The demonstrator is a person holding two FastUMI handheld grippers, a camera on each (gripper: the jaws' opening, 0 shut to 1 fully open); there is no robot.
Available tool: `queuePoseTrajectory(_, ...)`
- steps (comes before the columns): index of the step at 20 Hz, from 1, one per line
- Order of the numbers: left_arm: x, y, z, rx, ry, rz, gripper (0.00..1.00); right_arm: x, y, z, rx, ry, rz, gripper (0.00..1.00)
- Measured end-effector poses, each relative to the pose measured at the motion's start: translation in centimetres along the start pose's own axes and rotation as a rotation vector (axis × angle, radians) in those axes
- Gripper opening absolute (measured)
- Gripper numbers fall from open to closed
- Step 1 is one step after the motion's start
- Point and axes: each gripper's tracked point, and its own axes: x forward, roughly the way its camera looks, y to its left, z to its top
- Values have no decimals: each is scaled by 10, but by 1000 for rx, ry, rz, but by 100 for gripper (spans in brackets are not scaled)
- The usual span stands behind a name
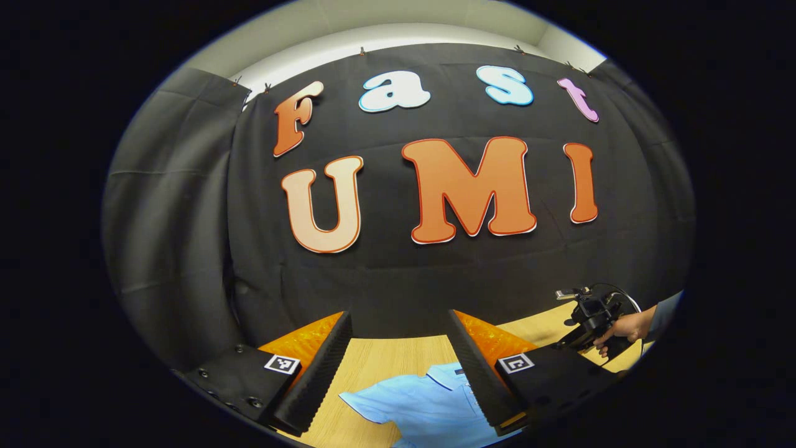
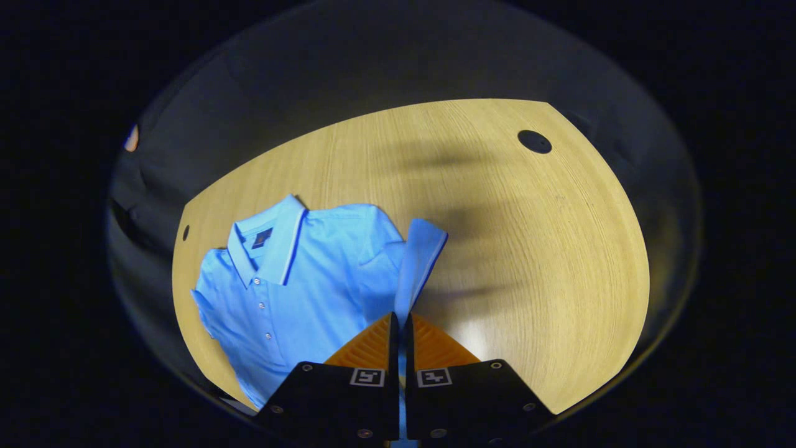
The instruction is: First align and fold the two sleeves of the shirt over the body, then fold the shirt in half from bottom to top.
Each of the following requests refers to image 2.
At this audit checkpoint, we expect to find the light blue T-shirt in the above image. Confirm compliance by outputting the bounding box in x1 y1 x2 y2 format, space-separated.
191 194 448 448

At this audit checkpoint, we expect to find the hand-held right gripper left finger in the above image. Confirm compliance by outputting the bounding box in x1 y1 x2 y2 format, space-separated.
255 312 400 444

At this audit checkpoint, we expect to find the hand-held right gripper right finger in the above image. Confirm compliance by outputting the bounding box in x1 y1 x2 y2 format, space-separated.
404 312 555 444

